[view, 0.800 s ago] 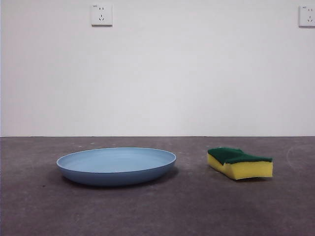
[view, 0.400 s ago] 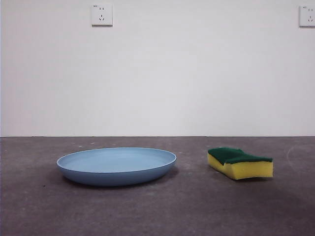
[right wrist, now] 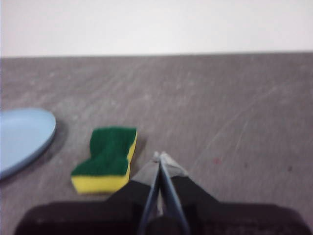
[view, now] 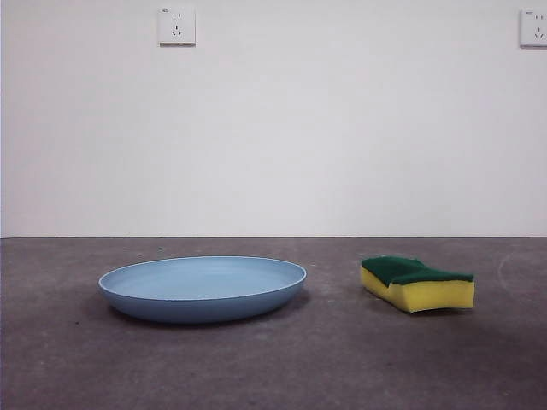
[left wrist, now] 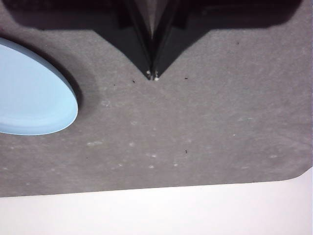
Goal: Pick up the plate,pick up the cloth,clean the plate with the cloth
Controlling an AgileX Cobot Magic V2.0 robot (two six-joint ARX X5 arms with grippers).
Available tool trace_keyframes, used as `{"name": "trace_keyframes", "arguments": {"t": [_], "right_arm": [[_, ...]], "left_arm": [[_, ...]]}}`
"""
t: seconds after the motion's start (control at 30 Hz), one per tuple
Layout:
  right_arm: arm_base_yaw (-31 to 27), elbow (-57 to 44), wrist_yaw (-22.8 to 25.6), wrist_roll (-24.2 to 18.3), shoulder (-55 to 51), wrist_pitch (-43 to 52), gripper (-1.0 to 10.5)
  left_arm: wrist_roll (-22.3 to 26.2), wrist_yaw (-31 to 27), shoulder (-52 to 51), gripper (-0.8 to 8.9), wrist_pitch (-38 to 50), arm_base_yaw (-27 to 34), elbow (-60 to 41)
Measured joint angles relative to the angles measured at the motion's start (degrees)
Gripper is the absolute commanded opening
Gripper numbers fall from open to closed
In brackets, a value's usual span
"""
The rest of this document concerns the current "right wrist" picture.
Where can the yellow sponge with green pad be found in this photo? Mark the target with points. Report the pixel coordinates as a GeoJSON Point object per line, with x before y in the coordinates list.
{"type": "Point", "coordinates": [107, 156]}

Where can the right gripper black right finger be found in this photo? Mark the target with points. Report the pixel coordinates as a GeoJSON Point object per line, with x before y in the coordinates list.
{"type": "Point", "coordinates": [220, 218]}

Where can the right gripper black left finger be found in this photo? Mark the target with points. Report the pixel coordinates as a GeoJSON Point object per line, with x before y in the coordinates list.
{"type": "Point", "coordinates": [110, 215]}

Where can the light blue round plate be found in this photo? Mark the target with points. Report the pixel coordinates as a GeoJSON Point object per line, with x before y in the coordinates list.
{"type": "Point", "coordinates": [22, 139]}

